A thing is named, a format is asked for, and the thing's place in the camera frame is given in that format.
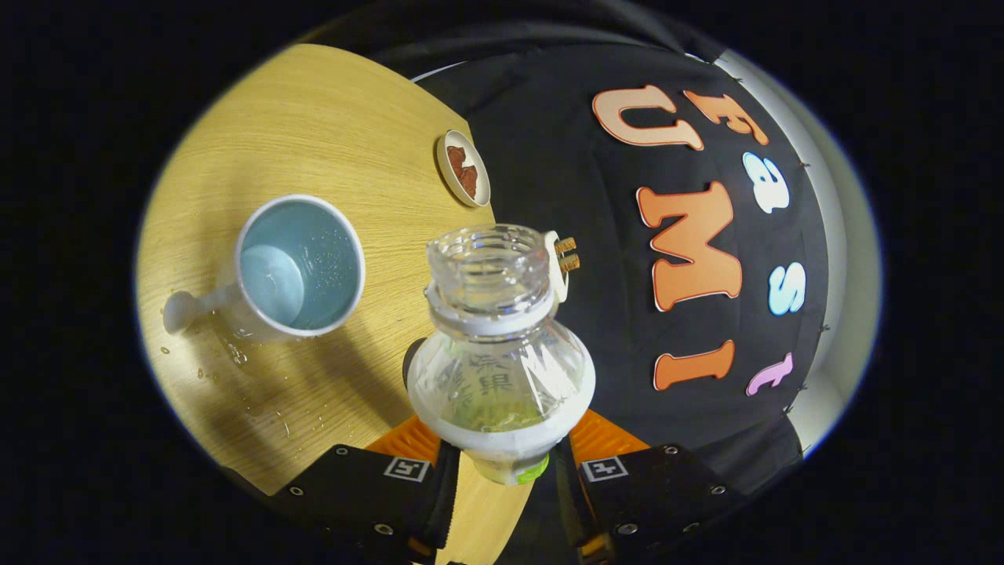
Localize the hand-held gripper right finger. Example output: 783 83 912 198
553 408 746 565

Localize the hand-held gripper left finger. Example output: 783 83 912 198
271 414 464 565

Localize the dark round coaster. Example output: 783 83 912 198
402 339 426 391

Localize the clear plastic juice bottle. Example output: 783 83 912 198
404 224 597 486

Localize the white cup with handle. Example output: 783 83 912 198
163 195 367 344

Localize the white toaster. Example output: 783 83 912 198
544 231 572 304

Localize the white round plate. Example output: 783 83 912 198
436 129 493 209

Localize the wooden table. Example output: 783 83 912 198
137 43 534 565

